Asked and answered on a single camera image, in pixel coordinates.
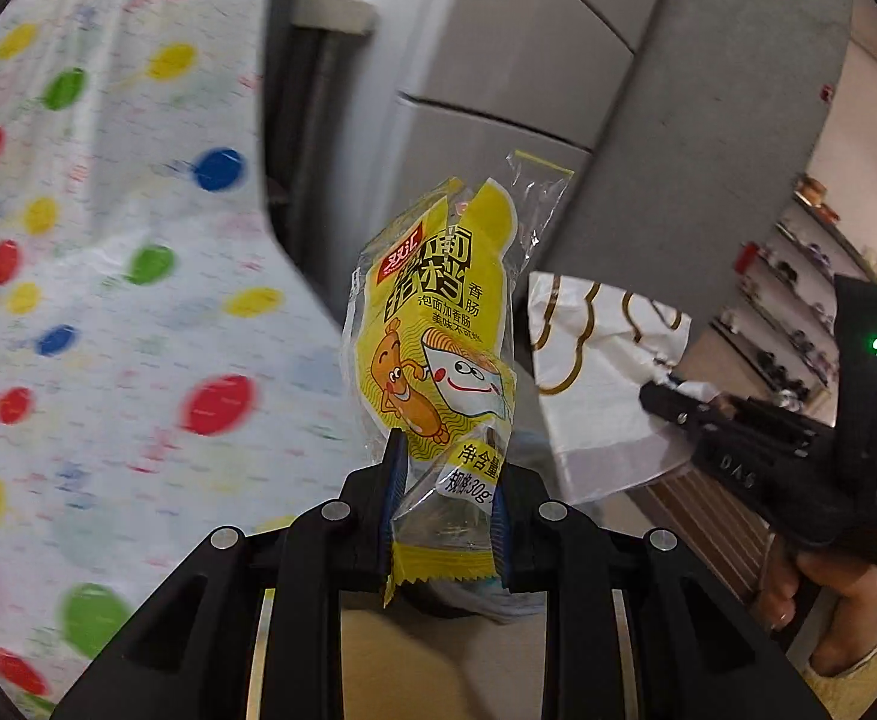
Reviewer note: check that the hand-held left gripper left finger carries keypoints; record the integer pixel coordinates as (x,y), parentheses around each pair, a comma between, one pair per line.
(395,499)

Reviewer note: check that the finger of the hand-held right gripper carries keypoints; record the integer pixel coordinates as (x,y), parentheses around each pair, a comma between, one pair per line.
(671,403)

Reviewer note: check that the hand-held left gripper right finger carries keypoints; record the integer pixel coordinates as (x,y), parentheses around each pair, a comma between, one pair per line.
(500,536)

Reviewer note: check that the white bag with gold pattern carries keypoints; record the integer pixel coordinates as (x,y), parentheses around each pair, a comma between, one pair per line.
(603,390)

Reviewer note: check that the yellow sausage wrapper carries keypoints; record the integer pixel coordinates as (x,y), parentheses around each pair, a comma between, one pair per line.
(438,345)

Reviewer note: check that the person's right hand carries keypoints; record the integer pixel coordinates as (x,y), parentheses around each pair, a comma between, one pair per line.
(779,589)

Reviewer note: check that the grey cabinet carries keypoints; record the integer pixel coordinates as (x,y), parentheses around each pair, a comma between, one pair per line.
(558,90)

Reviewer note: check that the polka dot cloth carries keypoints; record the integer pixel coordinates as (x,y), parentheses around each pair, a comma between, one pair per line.
(108,277)

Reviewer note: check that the grey office chair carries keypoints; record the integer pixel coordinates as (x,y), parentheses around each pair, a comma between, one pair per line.
(292,127)

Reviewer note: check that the wall shelf with small items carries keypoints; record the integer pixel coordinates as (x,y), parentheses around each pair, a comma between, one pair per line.
(806,292)

